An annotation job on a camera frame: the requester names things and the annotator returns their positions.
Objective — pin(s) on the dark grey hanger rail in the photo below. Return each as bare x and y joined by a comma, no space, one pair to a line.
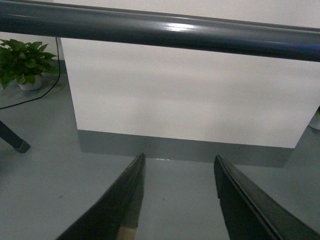
160,29

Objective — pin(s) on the green potted plant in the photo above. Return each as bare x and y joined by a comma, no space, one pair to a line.
24,62

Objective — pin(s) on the grey rack leg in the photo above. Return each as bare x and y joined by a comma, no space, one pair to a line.
13,139

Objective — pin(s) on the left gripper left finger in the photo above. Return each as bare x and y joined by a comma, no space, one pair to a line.
115,216

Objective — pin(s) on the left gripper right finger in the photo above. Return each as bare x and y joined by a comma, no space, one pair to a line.
251,214

